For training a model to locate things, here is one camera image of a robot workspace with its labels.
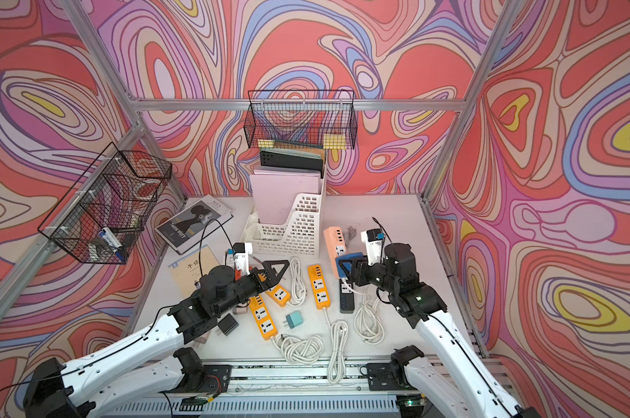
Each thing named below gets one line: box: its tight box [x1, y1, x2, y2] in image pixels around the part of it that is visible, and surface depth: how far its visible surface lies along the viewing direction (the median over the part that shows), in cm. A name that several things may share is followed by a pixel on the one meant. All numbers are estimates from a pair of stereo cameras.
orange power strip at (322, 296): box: [308, 263, 331, 311], surface depth 91 cm
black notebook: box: [260, 148, 325, 179], surface depth 95 cm
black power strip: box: [339, 278, 356, 315], surface depth 88 cm
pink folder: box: [249, 168, 322, 224], surface depth 90 cm
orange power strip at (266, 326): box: [248, 294, 279, 342], surface depth 83 cm
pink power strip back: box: [322, 226, 347, 280], surface depth 79 cm
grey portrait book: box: [154, 194, 235, 256], surface depth 108 cm
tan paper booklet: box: [167, 243, 222, 297], surface depth 98 cm
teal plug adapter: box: [285, 310, 304, 330], surface depth 85 cm
